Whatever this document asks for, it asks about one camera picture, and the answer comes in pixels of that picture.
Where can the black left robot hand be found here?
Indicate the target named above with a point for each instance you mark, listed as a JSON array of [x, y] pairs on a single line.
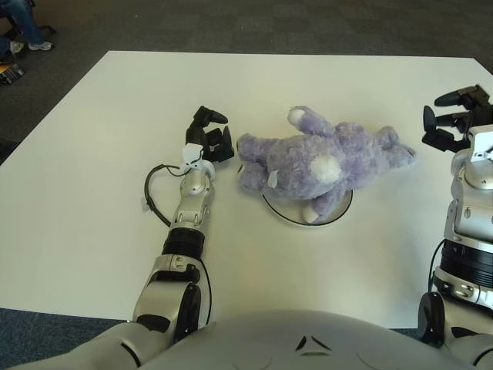
[[221, 146]]

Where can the white plate black rim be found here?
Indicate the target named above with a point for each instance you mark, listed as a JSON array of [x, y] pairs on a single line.
[[339, 210]]

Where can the purple plush bear doll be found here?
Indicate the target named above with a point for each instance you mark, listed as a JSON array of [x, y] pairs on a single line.
[[300, 162]]

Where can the grey white sneaker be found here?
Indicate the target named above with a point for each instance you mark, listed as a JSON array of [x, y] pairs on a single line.
[[17, 48]]

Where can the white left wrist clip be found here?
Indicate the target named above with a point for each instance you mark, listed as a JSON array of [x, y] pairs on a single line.
[[190, 152]]

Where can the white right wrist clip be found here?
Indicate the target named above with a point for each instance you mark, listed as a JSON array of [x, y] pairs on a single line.
[[483, 144]]

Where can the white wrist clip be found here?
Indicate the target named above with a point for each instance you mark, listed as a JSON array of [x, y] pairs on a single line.
[[483, 144], [190, 152]]

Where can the silver robot torso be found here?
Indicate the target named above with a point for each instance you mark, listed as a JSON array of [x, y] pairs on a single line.
[[308, 339]]

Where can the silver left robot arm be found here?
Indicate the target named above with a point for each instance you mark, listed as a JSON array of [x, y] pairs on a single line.
[[190, 204]]

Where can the black chair base foot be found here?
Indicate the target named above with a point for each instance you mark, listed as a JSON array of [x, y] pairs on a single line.
[[46, 29]]

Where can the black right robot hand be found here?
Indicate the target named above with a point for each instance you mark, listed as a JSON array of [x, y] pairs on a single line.
[[481, 112]]

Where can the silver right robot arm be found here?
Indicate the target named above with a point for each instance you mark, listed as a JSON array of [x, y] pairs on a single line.
[[468, 216]]

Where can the blue jeans leg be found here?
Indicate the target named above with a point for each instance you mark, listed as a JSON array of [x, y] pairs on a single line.
[[25, 19]]

